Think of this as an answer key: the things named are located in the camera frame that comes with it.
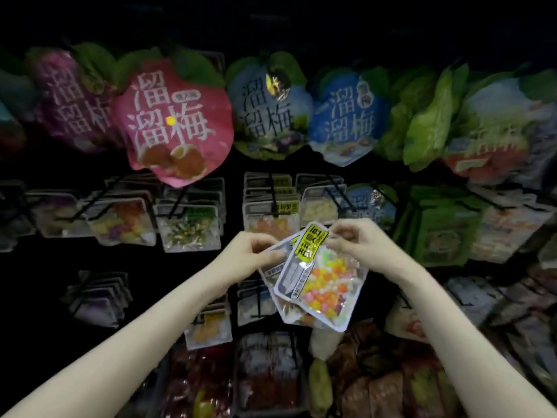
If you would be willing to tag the clear tray of red candies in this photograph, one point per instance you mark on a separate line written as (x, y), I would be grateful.
(196, 383)

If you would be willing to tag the clear tray of mixed candies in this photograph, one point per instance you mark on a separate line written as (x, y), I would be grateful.
(270, 374)

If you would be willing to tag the person's right hand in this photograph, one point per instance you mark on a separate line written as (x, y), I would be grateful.
(374, 244)

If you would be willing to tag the row of small white pouches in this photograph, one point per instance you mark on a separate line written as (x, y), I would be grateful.
(496, 296)

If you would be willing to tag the row of white blue pouches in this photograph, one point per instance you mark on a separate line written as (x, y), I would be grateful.
(531, 348)

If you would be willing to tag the small pink round snack bag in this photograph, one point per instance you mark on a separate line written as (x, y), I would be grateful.
(174, 122)

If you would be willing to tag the row of red orange pouches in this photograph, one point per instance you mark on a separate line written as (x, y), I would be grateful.
(383, 383)

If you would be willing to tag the row of small clear pouches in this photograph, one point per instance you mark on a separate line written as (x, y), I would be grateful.
(209, 326)

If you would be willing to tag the clear white candy packets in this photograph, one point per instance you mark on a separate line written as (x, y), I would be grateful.
(318, 206)

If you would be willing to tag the person's left hand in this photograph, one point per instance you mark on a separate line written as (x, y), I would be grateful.
(239, 257)

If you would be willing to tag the green snack pouch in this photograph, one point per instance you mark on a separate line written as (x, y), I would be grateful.
(444, 239)

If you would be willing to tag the small yellow green pouch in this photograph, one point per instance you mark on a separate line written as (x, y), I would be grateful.
(320, 387)

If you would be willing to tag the person's right forearm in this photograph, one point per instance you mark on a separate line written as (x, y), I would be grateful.
(479, 344)

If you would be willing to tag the white red-label snack bag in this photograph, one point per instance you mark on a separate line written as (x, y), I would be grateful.
(405, 322)
(325, 342)

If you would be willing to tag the clear green candy packets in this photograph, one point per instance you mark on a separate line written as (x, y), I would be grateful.
(187, 229)

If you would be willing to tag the clear colourful-cube candy bag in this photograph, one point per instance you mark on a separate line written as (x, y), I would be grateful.
(122, 223)

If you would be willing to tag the small clear purple-label pouch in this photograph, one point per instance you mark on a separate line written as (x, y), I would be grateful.
(96, 300)

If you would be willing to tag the person's left forearm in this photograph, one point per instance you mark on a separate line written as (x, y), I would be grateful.
(104, 352)

